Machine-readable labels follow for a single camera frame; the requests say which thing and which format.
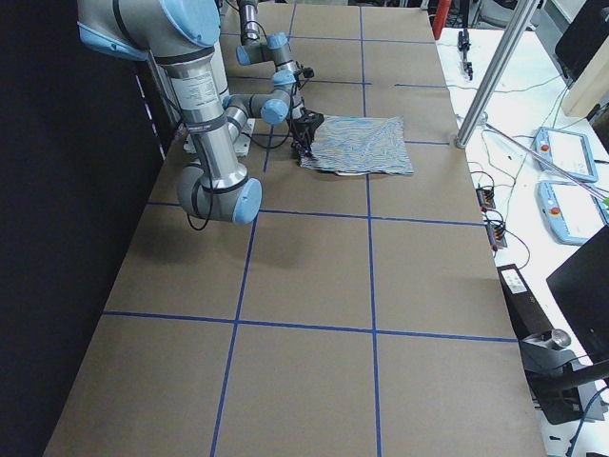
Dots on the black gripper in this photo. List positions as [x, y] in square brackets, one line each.
[303, 131]

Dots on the navy white striped polo shirt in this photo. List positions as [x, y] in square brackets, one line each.
[359, 145]

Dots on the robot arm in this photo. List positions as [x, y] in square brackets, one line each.
[181, 37]
[257, 46]

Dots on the upper small circuit board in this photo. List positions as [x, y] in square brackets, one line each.
[485, 197]

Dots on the small circuit board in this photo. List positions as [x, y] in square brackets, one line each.
[496, 230]
[485, 197]

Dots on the black folded tripod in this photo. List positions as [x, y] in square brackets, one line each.
[464, 46]

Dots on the red fire extinguisher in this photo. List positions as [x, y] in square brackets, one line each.
[439, 20]

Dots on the lower small circuit board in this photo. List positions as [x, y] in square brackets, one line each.
[496, 230]

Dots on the upper teach pendant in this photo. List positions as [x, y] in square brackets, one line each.
[568, 150]

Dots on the teach pendant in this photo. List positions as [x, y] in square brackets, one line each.
[568, 150]
[571, 214]

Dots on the lower teach pendant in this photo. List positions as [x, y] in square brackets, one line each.
[571, 214]

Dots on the black box with white label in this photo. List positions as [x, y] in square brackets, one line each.
[526, 315]

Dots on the black monitor lower right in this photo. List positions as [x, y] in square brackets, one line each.
[580, 288]

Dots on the black monitor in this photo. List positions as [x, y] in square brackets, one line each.
[583, 38]
[580, 288]

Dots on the black monitor upper right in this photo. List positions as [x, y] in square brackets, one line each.
[583, 38]

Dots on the grey monitor stand clamp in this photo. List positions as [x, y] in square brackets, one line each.
[560, 383]

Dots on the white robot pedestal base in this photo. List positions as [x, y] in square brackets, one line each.
[242, 142]

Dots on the aluminium frame post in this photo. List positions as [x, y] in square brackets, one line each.
[507, 45]

